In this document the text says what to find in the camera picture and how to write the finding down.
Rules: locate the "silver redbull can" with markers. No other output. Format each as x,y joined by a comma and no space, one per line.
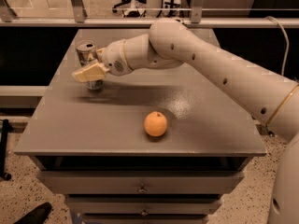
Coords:
86,51

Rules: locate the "orange fruit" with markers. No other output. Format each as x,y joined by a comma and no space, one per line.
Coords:
155,124

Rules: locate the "grey drawer cabinet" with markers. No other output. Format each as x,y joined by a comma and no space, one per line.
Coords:
91,146

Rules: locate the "metal railing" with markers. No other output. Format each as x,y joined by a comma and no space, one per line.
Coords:
105,13

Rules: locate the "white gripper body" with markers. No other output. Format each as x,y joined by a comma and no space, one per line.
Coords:
113,59

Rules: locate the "black office chair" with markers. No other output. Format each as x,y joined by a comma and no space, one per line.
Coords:
135,7

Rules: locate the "black stand leg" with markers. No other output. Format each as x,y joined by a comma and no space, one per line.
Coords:
5,129

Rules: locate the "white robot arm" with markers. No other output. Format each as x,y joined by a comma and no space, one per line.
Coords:
269,97

